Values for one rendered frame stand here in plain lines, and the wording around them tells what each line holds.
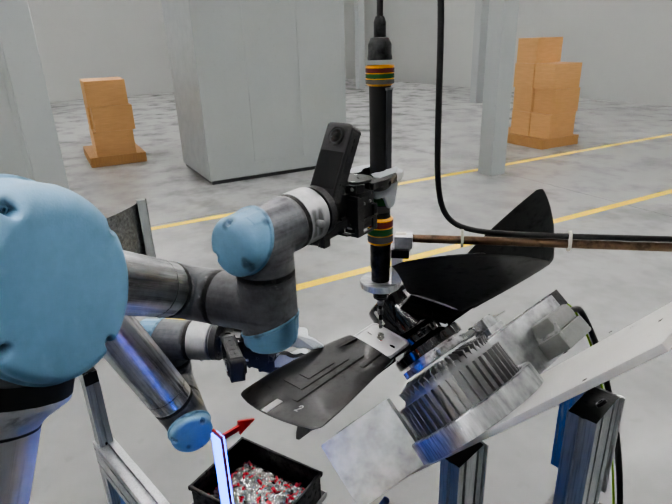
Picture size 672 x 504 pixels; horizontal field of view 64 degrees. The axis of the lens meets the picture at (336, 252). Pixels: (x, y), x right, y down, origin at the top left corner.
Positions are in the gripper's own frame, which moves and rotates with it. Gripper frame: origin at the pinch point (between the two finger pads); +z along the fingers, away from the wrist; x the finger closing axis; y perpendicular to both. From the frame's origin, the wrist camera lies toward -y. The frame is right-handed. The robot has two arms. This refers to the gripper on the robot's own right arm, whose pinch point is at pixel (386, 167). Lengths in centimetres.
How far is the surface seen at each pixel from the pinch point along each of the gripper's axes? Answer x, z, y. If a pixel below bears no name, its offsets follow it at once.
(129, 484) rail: -42, -33, 65
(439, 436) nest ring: 15.2, -8.2, 41.9
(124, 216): -189, 66, 59
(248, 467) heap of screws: -27, -14, 67
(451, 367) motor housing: 13.3, -0.3, 33.6
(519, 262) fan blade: 24.0, -3.8, 10.1
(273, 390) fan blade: -8.6, -21.9, 33.9
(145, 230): -191, 77, 71
